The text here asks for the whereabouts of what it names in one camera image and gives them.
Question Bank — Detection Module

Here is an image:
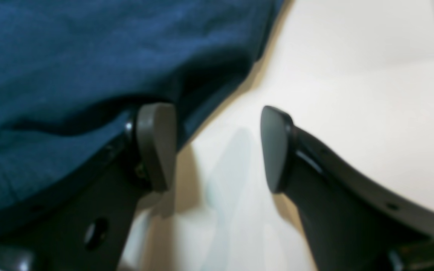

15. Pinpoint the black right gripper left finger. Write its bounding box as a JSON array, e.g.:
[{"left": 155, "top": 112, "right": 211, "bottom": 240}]
[{"left": 0, "top": 103, "right": 177, "bottom": 271}]

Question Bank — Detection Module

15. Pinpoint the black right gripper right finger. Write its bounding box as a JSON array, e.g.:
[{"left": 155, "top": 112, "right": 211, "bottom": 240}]
[{"left": 260, "top": 106, "right": 434, "bottom": 271}]

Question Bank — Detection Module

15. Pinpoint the navy blue t-shirt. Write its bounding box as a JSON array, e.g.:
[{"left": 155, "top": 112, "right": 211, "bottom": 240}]
[{"left": 0, "top": 0, "right": 284, "bottom": 210}]

